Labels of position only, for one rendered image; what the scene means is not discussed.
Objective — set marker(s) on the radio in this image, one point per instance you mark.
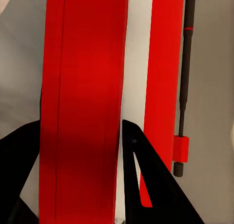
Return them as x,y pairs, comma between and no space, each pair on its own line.
106,61

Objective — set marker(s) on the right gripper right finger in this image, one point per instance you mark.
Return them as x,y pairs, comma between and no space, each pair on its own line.
170,204

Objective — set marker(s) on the coffee table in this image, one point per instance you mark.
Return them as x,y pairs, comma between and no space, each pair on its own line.
208,175

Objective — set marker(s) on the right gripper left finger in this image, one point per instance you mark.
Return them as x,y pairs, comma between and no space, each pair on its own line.
18,153

